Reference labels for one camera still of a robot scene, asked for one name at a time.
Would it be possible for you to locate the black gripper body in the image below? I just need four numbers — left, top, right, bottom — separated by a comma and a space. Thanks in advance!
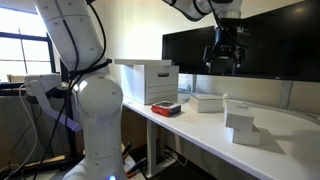
210, 27, 240, 61

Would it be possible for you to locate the small white cardboard box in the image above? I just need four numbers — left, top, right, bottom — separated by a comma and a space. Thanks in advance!
231, 124, 262, 147
223, 102, 255, 133

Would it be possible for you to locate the wide white lidded box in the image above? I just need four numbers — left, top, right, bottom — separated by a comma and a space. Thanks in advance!
189, 93, 224, 113

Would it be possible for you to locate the large white storage box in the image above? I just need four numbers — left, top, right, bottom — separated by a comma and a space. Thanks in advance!
118, 63, 180, 106

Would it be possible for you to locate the white storage box lid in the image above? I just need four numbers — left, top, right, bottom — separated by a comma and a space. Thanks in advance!
114, 58, 173, 67

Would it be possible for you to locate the black computer monitor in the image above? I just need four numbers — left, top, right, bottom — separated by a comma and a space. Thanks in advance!
162, 24, 232, 76
226, 0, 320, 83

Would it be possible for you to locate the grey monitor stand pole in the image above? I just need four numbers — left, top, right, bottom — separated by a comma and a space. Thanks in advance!
191, 73, 198, 94

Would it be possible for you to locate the white table leg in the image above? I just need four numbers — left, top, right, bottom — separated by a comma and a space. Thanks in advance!
146, 119, 168, 178

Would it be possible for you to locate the brown cardboard panel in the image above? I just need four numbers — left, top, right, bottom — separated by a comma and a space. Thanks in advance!
120, 109, 148, 151

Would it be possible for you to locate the white articulated stand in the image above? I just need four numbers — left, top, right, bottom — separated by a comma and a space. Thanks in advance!
23, 73, 84, 133

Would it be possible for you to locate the thin white cable loop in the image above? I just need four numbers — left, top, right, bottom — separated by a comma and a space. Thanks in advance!
162, 148, 188, 167

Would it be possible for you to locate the black handled tool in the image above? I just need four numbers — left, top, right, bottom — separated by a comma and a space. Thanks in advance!
121, 142, 133, 158
126, 157, 148, 175

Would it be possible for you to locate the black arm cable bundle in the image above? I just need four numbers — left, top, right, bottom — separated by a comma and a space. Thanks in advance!
3, 0, 223, 180

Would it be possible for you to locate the black vertical post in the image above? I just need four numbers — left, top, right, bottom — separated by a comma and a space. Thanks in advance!
49, 33, 77, 158

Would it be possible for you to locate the window with black frame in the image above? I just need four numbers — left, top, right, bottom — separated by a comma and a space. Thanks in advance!
0, 4, 56, 83

